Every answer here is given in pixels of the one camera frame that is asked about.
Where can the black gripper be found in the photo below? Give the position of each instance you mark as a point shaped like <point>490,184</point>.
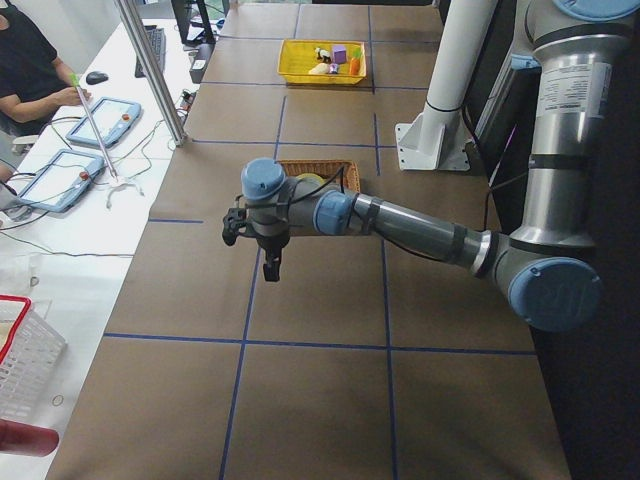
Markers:
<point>271,244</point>

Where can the yellow tape roll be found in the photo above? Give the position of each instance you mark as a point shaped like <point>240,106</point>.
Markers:
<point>312,179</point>

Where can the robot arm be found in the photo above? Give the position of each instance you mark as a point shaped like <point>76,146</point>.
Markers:
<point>541,267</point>

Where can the brown wicker basket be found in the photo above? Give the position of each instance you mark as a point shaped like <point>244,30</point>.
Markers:
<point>325,169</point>

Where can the yellow woven basket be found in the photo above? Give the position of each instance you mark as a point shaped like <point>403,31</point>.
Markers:
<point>297,57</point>

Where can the upper teach pendant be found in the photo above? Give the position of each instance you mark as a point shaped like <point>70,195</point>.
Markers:
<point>113,117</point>

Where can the teach pendant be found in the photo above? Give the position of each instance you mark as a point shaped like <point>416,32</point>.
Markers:
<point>58,185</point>
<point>113,117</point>

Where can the toy panda figure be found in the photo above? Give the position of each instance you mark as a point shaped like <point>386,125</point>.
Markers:
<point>323,55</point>

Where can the toy carrot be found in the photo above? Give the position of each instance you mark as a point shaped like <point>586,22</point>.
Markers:
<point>355,62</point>

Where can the purple foam block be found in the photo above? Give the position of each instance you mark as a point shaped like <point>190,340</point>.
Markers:
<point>339,53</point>

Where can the black box with label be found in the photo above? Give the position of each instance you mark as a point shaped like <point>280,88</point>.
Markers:
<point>200,60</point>

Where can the lower teach pendant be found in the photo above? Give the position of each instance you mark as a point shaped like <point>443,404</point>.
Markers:
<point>58,185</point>

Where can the white plastic crate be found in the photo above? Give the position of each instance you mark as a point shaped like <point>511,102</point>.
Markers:
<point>30,349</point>

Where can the black keyboard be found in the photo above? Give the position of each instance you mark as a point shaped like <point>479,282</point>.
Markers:
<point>157,41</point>

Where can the black computer mouse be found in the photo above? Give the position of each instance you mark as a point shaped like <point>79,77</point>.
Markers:
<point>96,77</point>

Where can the long metal rod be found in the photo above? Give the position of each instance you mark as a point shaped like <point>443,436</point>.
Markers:
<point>115,179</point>

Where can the seated person black shirt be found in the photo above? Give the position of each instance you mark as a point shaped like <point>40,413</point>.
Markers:
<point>35,82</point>

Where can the red cylinder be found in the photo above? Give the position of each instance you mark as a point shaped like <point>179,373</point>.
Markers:
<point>27,440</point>

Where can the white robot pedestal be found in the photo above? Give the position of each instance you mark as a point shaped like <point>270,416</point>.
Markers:
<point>437,137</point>

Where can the aluminium frame post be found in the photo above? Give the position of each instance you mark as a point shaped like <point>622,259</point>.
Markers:
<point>136,32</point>

